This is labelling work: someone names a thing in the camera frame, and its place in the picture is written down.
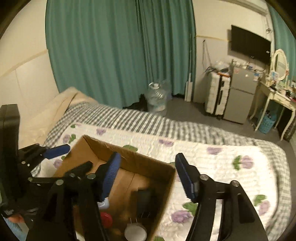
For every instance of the red lid white jar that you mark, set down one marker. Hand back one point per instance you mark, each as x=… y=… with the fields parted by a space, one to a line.
x=106 y=220

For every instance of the green curtain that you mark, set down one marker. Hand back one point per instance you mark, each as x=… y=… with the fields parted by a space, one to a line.
x=112 y=50
x=284 y=38

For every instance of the floral white quilt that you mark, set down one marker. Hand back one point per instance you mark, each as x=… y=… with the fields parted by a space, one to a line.
x=194 y=150

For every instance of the oval vanity mirror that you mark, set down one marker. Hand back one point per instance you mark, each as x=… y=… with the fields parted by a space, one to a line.
x=279 y=66

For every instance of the green curtain left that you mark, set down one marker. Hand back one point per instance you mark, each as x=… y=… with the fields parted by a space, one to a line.
x=112 y=50

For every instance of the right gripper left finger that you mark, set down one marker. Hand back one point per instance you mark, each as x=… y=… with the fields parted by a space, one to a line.
x=109 y=171

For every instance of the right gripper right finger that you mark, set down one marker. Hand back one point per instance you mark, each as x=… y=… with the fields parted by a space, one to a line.
x=189 y=177

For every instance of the white cylindrical bottle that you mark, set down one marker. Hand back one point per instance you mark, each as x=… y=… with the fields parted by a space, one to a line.
x=135 y=232

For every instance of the clear water jug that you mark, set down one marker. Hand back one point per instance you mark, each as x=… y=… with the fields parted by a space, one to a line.
x=157 y=96

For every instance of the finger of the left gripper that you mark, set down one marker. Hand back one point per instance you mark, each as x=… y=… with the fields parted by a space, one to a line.
x=51 y=153
x=80 y=170

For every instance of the white charger plug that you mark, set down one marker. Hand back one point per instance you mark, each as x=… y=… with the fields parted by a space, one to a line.
x=104 y=204

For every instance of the white suitcase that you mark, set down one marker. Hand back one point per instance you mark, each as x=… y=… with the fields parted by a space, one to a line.
x=218 y=86

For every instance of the silver mini fridge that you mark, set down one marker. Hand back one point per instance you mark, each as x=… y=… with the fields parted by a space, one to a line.
x=241 y=94

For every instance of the white dressing table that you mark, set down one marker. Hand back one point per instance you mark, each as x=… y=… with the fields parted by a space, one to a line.
x=276 y=103

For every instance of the blue waste basket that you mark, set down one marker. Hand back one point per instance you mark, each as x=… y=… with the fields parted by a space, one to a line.
x=267 y=122

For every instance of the beige pillow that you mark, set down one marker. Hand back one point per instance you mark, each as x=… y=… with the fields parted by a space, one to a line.
x=36 y=128

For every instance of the black remote control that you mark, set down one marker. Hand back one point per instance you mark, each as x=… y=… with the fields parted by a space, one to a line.
x=145 y=202

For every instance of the white floor mop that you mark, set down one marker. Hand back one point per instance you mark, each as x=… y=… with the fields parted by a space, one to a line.
x=188 y=93

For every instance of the black wall television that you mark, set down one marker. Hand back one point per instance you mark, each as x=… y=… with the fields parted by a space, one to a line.
x=250 y=44

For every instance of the green curtain right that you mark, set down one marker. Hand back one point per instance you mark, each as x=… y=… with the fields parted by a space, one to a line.
x=284 y=38

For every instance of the brown cardboard box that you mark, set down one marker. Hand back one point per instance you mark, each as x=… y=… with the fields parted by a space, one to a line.
x=137 y=172

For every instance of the person left hand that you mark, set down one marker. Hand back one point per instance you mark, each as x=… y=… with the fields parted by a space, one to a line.
x=16 y=218

